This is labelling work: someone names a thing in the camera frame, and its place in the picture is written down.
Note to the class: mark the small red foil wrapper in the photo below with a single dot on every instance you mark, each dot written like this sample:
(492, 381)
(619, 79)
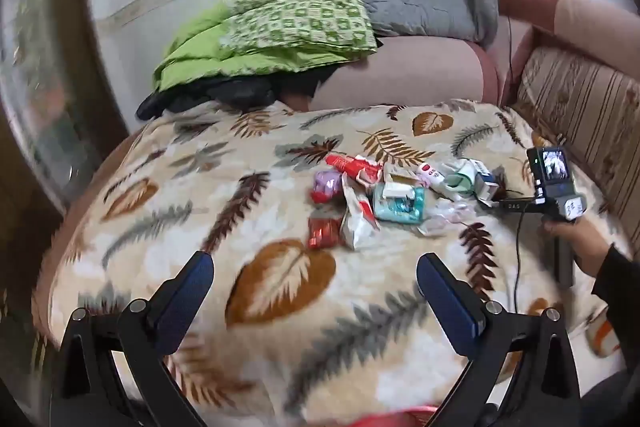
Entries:
(324, 233)

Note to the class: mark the person's right hand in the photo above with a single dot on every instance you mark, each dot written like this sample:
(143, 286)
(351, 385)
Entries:
(589, 246)

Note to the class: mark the black garment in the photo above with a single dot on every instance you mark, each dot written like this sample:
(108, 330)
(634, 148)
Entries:
(243, 93)

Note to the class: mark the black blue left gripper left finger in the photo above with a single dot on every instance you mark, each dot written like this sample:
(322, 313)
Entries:
(112, 368)

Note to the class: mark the purple pink wrapper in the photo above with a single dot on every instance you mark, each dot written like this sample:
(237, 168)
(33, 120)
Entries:
(326, 187)

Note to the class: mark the red white snack wrapper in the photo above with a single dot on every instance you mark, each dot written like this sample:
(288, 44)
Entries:
(359, 227)

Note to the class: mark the green patterned quilt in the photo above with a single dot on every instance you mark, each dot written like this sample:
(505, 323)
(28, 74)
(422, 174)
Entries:
(260, 37)

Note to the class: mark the striped beige bolster cushion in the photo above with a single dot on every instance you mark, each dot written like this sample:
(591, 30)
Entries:
(593, 111)

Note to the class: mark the wooden door with glass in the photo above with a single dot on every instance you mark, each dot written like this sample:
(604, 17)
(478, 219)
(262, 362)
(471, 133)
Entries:
(54, 91)

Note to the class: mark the red plastic trash basket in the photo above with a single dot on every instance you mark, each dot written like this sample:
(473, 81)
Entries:
(413, 417)

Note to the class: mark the white green crumpled carton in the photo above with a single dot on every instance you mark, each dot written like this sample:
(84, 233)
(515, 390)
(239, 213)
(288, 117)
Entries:
(459, 178)

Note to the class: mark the clear plastic wrapper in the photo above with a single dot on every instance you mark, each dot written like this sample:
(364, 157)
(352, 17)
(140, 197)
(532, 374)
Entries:
(444, 217)

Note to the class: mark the leaf pattern fleece blanket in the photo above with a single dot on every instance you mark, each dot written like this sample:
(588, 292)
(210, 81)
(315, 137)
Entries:
(289, 334)

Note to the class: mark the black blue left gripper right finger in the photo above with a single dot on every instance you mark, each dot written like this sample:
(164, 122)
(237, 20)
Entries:
(521, 369)

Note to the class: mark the pink brown headboard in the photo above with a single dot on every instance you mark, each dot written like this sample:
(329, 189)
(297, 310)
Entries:
(595, 28)

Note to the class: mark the blue white small box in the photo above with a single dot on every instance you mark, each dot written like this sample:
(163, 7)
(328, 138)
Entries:
(485, 183)

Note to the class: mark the pink pillow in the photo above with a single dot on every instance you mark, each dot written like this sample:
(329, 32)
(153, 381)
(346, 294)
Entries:
(408, 70)

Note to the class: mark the teal wet wipes pack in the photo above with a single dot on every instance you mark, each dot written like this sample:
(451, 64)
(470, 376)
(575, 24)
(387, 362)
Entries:
(407, 209)

